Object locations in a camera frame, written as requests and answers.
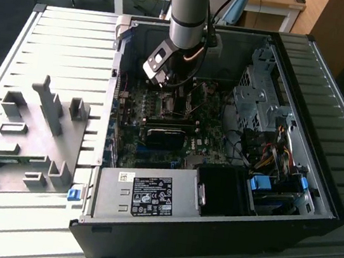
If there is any metal socket cover frame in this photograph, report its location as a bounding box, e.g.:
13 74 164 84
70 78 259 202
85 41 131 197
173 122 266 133
185 79 213 122

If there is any thin wire locking lever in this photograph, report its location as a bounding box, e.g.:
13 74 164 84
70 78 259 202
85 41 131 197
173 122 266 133
189 82 213 122

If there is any CPU socket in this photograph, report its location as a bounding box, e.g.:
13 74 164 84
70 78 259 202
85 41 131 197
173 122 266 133
158 90 195 121

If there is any black graphics card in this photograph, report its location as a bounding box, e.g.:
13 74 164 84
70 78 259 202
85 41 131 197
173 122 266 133
142 123 189 153

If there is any green motherboard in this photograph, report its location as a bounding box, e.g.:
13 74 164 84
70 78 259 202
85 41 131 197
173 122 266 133
104 68 246 183

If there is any metal drive cage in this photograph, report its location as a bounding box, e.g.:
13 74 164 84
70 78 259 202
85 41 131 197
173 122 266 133
226 32 303 137

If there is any pale blue teach pendant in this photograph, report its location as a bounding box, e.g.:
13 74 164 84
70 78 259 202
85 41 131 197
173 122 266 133
222 0 253 27

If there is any black plastic shroud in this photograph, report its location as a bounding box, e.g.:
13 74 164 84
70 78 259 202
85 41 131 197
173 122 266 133
192 163 261 223

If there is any black rating label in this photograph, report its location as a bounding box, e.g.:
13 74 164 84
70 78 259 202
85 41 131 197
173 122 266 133
128 172 178 222

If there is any hard disk in blue carrier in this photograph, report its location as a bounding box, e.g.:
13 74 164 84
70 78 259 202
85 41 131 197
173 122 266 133
243 173 302 219

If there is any grey parts rack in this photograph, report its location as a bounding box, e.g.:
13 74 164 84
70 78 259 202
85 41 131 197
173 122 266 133
0 68 96 209

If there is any grey power supply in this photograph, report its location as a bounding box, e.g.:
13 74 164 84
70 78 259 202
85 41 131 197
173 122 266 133
91 157 210 233

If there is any blue plastic drive clip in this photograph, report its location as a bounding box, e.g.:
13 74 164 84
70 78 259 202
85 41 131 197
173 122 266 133
298 175 311 191

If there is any blue plastic case latch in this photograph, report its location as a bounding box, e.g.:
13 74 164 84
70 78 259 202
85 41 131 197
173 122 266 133
66 187 83 203

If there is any black PC case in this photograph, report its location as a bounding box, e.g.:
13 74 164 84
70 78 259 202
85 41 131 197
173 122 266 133
64 4 344 258

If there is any wooden cabinet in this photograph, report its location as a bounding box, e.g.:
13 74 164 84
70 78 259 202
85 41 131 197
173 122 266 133
285 0 344 80

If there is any green RAM stick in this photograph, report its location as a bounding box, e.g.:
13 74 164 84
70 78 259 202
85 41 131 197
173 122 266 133
0 154 39 169

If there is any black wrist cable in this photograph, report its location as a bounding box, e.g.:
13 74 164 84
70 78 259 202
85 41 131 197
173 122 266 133
164 0 253 97

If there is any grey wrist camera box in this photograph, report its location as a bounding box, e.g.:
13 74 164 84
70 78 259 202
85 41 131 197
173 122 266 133
139 35 181 89

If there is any thin red wire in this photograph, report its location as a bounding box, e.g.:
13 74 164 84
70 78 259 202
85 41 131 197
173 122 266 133
122 71 132 93

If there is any coloured power wire bundle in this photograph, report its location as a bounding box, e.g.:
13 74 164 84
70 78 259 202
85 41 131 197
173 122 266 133
258 124 298 175

